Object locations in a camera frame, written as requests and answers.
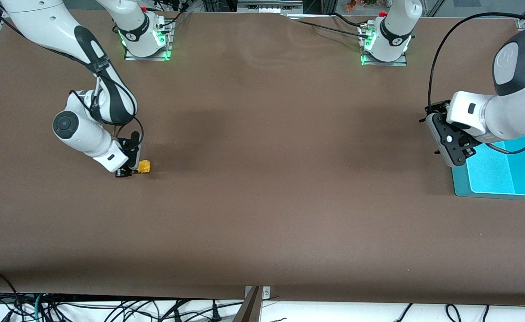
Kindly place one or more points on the yellow toy beetle car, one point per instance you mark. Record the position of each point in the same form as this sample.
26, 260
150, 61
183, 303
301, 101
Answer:
145, 167

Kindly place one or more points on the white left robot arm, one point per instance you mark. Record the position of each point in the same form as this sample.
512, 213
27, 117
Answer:
513, 112

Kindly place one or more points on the teal plastic storage bin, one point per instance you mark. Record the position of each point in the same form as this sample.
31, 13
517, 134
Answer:
499, 172

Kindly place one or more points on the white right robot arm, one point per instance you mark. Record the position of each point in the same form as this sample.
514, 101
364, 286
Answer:
78, 129

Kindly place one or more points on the grey metal background frame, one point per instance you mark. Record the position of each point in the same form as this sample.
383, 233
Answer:
269, 6

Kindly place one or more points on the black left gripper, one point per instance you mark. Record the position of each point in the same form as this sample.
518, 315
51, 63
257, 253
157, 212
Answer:
433, 109

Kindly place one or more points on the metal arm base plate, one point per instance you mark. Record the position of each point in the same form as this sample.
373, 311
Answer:
169, 44
394, 63

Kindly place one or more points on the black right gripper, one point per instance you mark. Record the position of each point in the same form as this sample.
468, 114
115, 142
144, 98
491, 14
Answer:
132, 154

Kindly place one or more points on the metal table corner bracket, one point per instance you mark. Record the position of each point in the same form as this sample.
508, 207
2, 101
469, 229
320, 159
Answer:
519, 22

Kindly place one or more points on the small metal table bracket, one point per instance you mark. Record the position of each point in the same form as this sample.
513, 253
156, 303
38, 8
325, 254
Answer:
266, 293

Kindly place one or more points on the orange background object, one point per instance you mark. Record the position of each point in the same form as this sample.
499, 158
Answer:
350, 5

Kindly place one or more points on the dark angled support beam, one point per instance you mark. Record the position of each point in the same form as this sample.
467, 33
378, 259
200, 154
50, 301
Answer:
249, 308

